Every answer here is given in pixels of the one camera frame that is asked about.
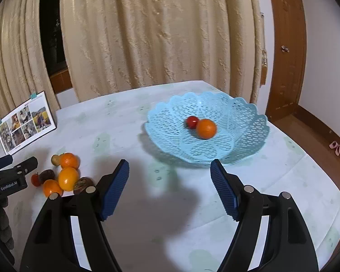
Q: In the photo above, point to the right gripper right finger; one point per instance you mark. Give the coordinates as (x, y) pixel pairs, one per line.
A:
(288, 244)

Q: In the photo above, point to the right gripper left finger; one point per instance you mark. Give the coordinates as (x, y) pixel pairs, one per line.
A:
(50, 245)

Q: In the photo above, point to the small red tomato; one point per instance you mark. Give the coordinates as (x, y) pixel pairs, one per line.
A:
(35, 180)

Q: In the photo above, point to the dark passion fruit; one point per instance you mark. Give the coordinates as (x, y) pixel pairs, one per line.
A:
(82, 184)
(46, 175)

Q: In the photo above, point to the orange tangerine front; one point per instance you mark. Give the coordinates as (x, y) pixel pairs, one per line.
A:
(51, 186)

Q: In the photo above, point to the orange tangerine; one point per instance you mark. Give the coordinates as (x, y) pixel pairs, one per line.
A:
(206, 129)
(69, 160)
(51, 186)

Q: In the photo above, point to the small yellow-green fruit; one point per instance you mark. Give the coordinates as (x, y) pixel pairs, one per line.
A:
(56, 160)

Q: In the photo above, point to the yellow-orange tangerine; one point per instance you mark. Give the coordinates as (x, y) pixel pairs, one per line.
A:
(67, 178)

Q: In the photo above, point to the orange tangerine back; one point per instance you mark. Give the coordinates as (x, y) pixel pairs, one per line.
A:
(69, 160)

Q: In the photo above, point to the photo collage card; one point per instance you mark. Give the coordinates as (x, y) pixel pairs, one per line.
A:
(25, 124)

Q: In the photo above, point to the beige curtain left panel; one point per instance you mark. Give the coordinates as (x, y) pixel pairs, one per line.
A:
(22, 66)

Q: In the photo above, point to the beige curtain panel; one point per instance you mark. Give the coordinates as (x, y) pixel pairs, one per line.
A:
(22, 66)
(116, 45)

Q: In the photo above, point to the pink slippers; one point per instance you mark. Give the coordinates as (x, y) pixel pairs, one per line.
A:
(336, 146)

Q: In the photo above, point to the orange tangerine in basket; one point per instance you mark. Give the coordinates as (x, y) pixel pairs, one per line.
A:
(206, 129)

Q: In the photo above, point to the light blue lattice basket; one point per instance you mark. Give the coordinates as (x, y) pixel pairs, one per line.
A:
(241, 130)

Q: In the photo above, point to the red cherry tomato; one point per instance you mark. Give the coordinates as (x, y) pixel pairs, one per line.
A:
(192, 121)

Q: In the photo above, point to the beige curtain right panel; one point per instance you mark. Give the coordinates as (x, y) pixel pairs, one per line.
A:
(116, 45)

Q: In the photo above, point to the metal door handle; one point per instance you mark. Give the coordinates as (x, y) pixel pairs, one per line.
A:
(284, 49)

